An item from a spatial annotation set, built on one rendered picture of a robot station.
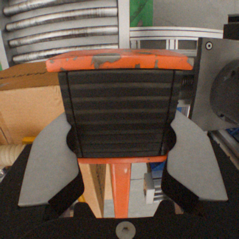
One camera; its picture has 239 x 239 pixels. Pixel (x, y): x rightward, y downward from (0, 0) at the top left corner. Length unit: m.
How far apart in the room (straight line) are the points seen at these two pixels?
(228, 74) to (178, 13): 1.14
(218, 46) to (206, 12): 1.23
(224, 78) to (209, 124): 0.13
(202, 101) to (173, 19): 1.12
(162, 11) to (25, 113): 1.27
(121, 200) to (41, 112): 0.22
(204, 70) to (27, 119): 0.37
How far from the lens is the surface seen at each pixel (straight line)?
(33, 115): 0.32
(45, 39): 0.84
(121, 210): 0.24
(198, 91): 0.33
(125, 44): 0.71
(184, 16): 1.45
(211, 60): 0.33
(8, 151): 0.29
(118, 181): 0.17
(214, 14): 1.60
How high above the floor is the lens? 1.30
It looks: 58 degrees down
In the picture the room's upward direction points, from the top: 178 degrees clockwise
